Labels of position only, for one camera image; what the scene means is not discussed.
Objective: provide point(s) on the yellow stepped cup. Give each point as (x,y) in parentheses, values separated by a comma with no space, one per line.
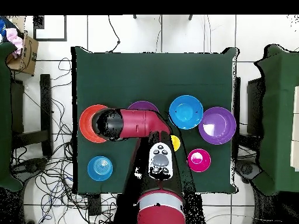
(176,142)

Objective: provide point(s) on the orange large bowl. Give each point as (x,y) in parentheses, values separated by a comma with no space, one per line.
(85,123)

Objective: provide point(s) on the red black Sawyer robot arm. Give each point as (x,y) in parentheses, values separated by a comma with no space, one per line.
(140,121)

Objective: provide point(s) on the blue large bowl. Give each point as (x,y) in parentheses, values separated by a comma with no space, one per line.
(186,112)

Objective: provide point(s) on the dark green tablecloth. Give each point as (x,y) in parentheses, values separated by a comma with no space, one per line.
(151,77)

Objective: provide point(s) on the pink-red small bowl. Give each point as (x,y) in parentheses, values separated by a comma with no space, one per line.
(198,164)

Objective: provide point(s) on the blue small bowl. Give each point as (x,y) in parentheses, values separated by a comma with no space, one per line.
(100,168)

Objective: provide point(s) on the black power strip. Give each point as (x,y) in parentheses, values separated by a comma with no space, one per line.
(94,205)

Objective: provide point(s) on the black metal stand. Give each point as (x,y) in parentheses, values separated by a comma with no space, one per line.
(45,112)

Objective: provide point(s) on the black cabinet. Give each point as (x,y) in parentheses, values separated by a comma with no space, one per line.
(254,105)

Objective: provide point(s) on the black chair base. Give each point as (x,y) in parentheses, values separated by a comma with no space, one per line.
(30,166)
(247,169)

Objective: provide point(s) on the green cloth covered table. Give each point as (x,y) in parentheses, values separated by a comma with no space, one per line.
(278,116)
(4,116)

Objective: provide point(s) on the cardboard box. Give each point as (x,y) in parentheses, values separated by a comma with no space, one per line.
(28,56)

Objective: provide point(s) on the pink cloth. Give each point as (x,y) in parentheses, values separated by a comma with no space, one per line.
(14,38)

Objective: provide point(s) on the blue item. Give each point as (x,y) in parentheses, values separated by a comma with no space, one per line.
(2,28)

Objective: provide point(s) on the black square frame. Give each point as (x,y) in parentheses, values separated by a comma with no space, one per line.
(50,40)

